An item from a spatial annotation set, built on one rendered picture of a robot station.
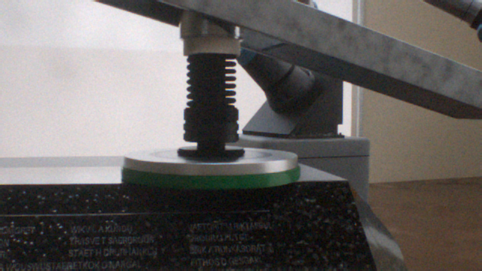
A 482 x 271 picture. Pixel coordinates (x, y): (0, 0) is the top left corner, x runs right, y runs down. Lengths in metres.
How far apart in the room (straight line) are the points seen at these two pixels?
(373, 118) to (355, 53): 6.07
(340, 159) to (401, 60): 1.08
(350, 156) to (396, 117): 5.18
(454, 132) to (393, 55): 6.91
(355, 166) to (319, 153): 0.14
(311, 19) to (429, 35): 6.71
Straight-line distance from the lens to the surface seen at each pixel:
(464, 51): 7.71
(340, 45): 0.64
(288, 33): 0.62
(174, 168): 0.55
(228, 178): 0.54
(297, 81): 1.78
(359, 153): 1.78
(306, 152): 1.68
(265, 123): 1.83
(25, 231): 0.58
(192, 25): 0.62
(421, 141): 7.20
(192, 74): 0.62
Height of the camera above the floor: 0.95
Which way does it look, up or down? 3 degrees down
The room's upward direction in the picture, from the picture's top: straight up
